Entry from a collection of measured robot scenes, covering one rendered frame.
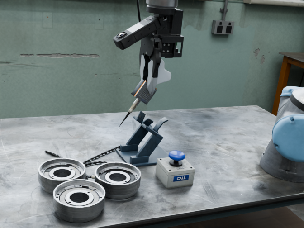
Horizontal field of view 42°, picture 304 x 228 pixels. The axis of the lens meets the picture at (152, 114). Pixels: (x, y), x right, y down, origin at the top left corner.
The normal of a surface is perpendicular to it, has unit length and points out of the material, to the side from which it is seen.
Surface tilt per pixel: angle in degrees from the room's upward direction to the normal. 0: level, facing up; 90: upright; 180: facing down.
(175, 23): 90
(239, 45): 90
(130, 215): 0
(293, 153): 97
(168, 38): 90
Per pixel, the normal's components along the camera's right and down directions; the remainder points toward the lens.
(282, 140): -0.37, 0.42
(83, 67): 0.37, 0.36
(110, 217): 0.09, -0.93
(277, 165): -0.63, -0.10
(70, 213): -0.15, 0.33
